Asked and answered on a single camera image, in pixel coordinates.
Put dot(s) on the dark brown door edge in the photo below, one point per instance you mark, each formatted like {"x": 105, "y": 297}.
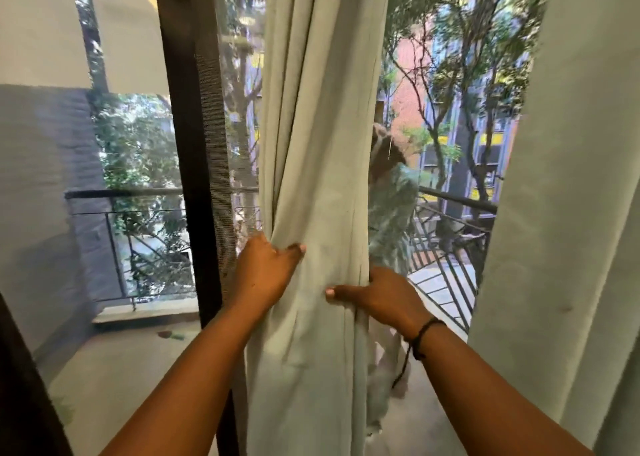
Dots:
{"x": 25, "y": 395}

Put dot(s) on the person's left hand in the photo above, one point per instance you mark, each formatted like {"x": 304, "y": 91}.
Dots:
{"x": 260, "y": 273}

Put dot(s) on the dark brown window frame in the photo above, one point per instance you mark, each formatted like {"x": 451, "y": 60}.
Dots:
{"x": 185, "y": 145}

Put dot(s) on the light green curtain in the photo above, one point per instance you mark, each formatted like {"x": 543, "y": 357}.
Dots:
{"x": 575, "y": 170}
{"x": 320, "y": 120}

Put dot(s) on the tall branching tree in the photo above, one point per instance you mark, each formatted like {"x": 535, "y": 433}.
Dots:
{"x": 470, "y": 120}

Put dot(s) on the grey mesh insect screen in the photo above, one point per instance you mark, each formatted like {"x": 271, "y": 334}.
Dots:
{"x": 216, "y": 135}

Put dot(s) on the person's right hand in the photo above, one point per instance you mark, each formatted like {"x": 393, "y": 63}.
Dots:
{"x": 385, "y": 300}

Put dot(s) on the person's left forearm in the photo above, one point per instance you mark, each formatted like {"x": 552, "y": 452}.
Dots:
{"x": 190, "y": 380}

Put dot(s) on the black thread wristband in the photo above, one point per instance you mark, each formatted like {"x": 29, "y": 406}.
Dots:
{"x": 426, "y": 326}

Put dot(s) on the person's right thumb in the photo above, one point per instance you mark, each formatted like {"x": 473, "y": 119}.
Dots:
{"x": 345, "y": 294}

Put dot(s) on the person's right forearm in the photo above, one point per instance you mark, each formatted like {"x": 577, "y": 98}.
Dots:
{"x": 475, "y": 400}

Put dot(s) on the green leafy bush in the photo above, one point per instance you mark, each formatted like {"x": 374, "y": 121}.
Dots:
{"x": 135, "y": 145}

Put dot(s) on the person's left thumb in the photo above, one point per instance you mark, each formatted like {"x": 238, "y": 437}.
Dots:
{"x": 291, "y": 252}

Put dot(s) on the black metal balcony railing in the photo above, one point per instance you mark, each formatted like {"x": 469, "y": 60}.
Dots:
{"x": 125, "y": 193}

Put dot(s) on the red brick building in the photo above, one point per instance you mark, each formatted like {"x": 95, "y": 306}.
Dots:
{"x": 406, "y": 98}

